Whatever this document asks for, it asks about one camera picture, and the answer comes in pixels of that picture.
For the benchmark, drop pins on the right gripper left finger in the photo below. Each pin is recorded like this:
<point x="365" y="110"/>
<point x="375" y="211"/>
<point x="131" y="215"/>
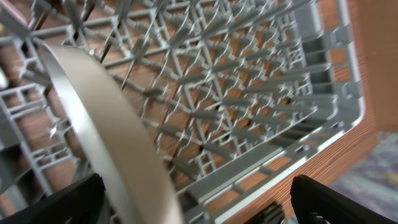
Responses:
<point x="80" y="202"/>

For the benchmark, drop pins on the grey dishwasher rack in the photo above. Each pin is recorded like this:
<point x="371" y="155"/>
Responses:
<point x="234" y="95"/>

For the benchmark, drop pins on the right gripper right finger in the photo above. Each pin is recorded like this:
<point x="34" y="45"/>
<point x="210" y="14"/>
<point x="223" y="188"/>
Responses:
<point x="314" y="203"/>

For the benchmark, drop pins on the grey round plate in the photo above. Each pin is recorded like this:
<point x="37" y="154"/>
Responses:
<point x="112" y="137"/>

